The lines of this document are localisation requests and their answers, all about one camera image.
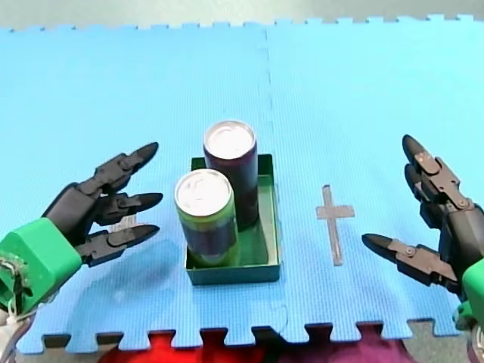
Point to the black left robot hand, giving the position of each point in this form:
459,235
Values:
106,204

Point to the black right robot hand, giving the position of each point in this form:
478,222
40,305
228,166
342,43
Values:
438,219

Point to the green can with dark band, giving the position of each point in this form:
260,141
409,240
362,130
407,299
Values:
206,215

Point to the dark purple drink can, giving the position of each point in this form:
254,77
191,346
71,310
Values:
234,166

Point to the shallow green tray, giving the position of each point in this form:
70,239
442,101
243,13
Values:
261,249

